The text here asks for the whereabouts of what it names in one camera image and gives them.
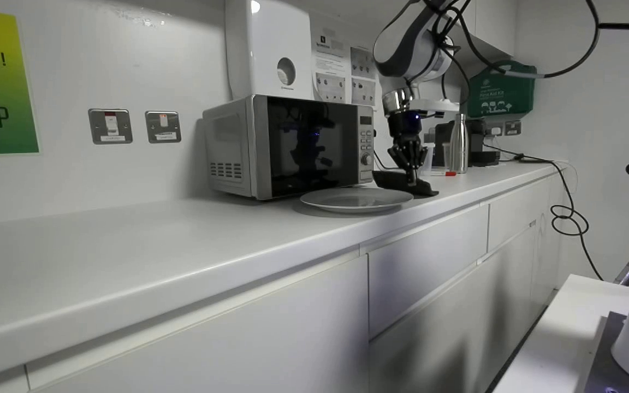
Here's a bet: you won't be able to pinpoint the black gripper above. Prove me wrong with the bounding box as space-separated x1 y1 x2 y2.
386 112 430 192

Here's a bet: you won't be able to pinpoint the dark green scouring towel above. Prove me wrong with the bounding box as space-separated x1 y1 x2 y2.
373 170 440 196

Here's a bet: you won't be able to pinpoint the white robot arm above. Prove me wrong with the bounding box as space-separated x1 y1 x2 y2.
373 0 463 196

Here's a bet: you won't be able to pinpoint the white round plate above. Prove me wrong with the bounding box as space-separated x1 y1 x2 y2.
301 187 411 214

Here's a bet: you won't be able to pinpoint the clear plastic cup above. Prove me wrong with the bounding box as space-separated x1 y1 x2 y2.
420 142 435 174

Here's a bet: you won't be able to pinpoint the silver metal bottle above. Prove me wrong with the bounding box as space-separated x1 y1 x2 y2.
453 113 467 174

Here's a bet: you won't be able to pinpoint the green first aid box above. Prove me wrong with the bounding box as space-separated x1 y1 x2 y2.
467 62 535 119

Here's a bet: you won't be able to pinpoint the silver microwave oven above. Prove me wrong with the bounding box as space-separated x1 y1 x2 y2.
204 94 373 202

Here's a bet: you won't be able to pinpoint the white cabinet fronts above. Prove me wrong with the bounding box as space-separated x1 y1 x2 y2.
0 169 561 393

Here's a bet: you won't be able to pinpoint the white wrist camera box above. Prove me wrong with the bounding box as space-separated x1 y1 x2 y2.
411 99 458 115

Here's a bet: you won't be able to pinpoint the instruction sheets on wall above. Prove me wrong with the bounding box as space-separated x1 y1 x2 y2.
313 27 378 107

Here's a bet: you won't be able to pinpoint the black loose floor cable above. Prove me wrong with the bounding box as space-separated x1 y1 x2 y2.
486 145 608 284

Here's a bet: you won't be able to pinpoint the white wall dispenser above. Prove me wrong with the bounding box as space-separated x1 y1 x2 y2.
226 0 314 99

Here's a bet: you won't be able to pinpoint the right silver wall socket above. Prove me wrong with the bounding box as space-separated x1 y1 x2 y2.
145 112 181 145

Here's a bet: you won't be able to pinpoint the silver wall socket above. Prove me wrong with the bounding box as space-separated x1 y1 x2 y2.
87 110 134 145
145 112 181 145

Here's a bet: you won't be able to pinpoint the left silver wall socket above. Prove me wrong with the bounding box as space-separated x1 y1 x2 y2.
87 110 134 145

